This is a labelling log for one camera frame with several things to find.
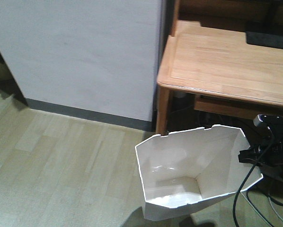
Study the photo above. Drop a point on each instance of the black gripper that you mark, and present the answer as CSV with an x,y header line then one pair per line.
x,y
260,155

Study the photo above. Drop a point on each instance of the white plastic trash bin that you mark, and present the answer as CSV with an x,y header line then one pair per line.
x,y
187,171

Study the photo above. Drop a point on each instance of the wooden desk drawer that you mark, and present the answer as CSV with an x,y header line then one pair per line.
x,y
233,108

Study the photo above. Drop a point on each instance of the wooden desk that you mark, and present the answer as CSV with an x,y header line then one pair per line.
x,y
207,54

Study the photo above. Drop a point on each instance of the black monitor stand base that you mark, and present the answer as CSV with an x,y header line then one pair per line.
x,y
265,40

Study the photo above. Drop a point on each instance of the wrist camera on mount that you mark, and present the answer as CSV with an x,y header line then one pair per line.
x,y
274,123

